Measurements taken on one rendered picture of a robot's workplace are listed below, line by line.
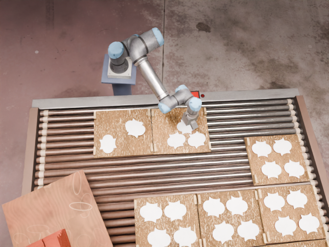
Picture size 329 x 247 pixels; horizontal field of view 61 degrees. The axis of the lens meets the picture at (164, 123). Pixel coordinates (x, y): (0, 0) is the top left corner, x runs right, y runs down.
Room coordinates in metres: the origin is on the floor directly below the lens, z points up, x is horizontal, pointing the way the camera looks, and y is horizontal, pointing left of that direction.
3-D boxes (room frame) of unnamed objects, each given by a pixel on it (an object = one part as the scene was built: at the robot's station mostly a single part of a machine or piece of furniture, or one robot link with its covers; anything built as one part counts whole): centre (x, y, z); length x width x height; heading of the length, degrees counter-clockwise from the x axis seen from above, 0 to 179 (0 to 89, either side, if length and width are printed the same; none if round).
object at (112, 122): (0.65, 0.28, 0.93); 0.41 x 0.35 x 0.02; 106
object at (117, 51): (1.21, 0.45, 1.08); 0.13 x 0.12 x 0.14; 137
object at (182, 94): (0.85, -0.07, 1.29); 0.11 x 0.11 x 0.08; 47
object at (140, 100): (1.01, -0.02, 0.89); 2.08 x 0.08 x 0.06; 106
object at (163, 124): (0.76, -0.12, 0.93); 0.41 x 0.35 x 0.02; 105
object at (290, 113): (0.85, -0.07, 0.90); 1.95 x 0.05 x 0.05; 106
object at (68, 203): (-0.03, 0.50, 1.03); 0.50 x 0.50 x 0.02; 37
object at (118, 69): (1.20, 0.45, 0.96); 0.15 x 0.15 x 0.10
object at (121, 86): (1.20, 0.45, 0.44); 0.38 x 0.38 x 0.87; 10
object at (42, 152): (0.66, -0.12, 0.90); 1.95 x 0.05 x 0.05; 106
